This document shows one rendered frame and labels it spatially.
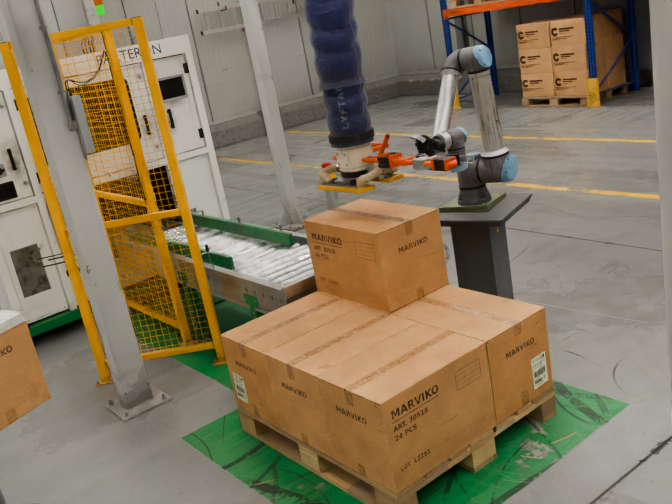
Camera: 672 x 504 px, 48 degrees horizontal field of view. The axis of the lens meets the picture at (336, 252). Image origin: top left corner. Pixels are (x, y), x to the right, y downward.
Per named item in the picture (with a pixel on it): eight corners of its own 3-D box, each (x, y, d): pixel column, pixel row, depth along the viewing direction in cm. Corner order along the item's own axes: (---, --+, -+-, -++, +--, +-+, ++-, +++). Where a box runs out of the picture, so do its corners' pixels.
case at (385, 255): (317, 290, 410) (303, 220, 398) (373, 266, 432) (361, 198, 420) (390, 313, 363) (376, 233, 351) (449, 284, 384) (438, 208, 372)
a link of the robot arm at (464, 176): (467, 182, 441) (462, 152, 437) (493, 180, 430) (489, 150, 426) (453, 188, 430) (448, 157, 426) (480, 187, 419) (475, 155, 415)
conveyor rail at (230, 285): (119, 262, 591) (112, 238, 586) (125, 259, 594) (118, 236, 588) (287, 322, 412) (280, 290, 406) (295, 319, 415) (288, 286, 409)
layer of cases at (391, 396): (237, 405, 388) (219, 334, 376) (381, 331, 443) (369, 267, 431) (396, 494, 295) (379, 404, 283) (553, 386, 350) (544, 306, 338)
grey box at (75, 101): (74, 152, 412) (58, 97, 403) (83, 150, 415) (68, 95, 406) (87, 153, 396) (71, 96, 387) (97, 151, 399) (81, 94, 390)
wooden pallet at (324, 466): (242, 430, 392) (236, 405, 388) (385, 353, 448) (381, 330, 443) (401, 526, 299) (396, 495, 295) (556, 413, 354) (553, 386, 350)
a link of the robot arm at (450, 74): (440, 48, 407) (418, 166, 393) (460, 44, 399) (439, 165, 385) (451, 58, 415) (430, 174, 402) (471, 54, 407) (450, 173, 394)
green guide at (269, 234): (179, 221, 618) (176, 211, 615) (190, 217, 624) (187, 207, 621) (291, 246, 494) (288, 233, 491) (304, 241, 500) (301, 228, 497)
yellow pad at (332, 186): (316, 189, 386) (314, 179, 384) (331, 183, 391) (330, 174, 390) (360, 194, 360) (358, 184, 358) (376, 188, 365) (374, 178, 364)
